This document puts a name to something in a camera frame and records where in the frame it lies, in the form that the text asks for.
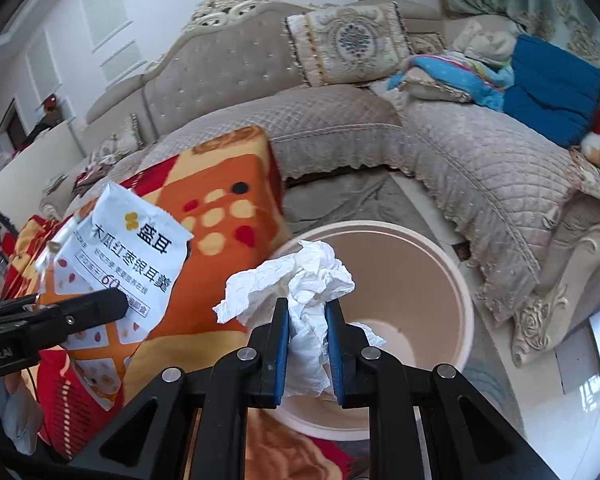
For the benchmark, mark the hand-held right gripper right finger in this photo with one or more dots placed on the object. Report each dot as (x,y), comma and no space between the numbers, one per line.
(334,355)

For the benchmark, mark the white cabinet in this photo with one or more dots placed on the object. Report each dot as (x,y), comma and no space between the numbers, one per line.
(25,155)

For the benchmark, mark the white and orange snack packet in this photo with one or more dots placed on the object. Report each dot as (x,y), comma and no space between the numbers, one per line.
(130,260)

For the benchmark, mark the beige tufted sofa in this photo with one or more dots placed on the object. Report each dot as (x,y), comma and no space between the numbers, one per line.
(230,60)

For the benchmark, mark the small brown embroidered cushion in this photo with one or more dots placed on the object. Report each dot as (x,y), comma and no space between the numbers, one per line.
(427,44)

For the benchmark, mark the blue folded blanket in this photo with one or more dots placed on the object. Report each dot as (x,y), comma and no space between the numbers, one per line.
(550,90)

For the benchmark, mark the small beige fringed cushion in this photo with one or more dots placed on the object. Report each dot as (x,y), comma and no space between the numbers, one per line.
(117,137)

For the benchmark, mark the pale pink round bin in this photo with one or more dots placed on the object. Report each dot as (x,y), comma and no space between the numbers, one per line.
(410,285)

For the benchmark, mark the orange and red printed blanket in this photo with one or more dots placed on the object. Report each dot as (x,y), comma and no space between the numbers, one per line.
(220,180)

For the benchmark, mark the quilted beige sofa cover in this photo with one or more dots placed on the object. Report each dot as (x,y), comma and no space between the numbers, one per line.
(320,115)
(480,160)

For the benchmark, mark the white tissue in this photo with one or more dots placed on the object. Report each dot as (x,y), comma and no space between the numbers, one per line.
(305,270)

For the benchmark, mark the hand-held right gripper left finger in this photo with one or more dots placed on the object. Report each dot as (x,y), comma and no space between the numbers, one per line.
(281,355)

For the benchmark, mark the cream padded garment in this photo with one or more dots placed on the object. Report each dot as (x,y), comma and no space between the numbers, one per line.
(485,40)

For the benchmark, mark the colourful light blue cloth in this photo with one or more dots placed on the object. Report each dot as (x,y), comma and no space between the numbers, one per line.
(450,77)

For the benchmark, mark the large beige embroidered cushion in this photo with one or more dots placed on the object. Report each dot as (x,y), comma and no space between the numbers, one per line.
(350,45)

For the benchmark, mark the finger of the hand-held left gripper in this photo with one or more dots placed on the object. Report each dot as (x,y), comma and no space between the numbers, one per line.
(92,307)
(15,304)

